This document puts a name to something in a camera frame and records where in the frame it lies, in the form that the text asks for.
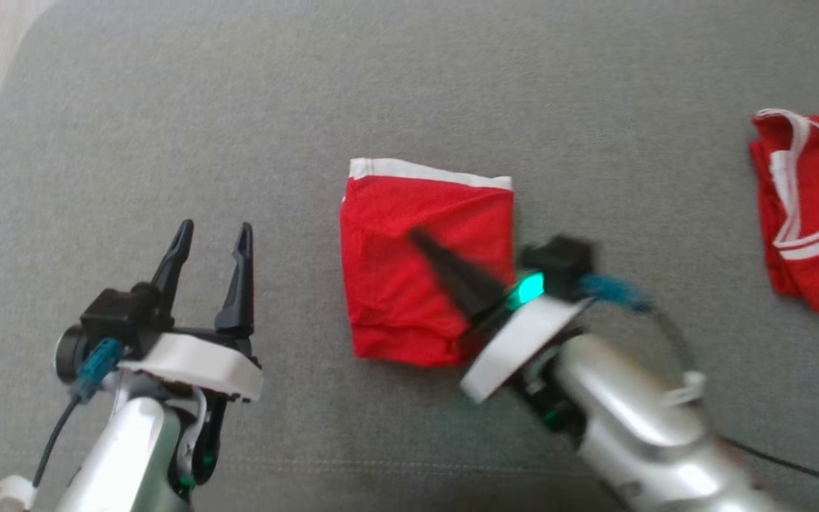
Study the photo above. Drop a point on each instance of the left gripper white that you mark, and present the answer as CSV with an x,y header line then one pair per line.
x,y
200,363

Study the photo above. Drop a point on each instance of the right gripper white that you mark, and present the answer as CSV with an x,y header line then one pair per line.
x,y
516,334

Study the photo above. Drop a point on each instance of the red jersey with black lettering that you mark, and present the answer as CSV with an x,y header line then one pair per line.
x,y
395,284

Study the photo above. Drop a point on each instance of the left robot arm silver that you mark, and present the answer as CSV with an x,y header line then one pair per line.
x,y
125,455

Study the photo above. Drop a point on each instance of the large grey sofa chaise cushion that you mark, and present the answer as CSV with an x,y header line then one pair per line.
x,y
381,85

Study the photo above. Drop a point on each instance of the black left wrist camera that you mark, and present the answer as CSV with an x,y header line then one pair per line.
x,y
121,316

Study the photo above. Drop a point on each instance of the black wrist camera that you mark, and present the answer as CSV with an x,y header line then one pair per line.
x,y
559,263
121,316

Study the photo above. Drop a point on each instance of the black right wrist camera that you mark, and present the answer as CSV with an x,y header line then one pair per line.
x,y
559,263

